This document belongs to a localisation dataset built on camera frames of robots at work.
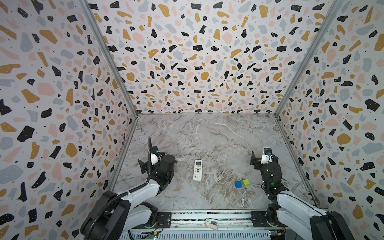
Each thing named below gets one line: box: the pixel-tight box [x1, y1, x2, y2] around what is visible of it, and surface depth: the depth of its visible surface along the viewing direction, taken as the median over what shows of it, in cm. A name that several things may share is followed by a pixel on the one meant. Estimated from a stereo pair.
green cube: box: [242, 179, 250, 186], surface depth 87 cm
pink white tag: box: [205, 218, 219, 230], surface depth 73 cm
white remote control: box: [193, 159, 203, 181], surface depth 91 cm
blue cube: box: [234, 181, 243, 189], surface depth 87 cm
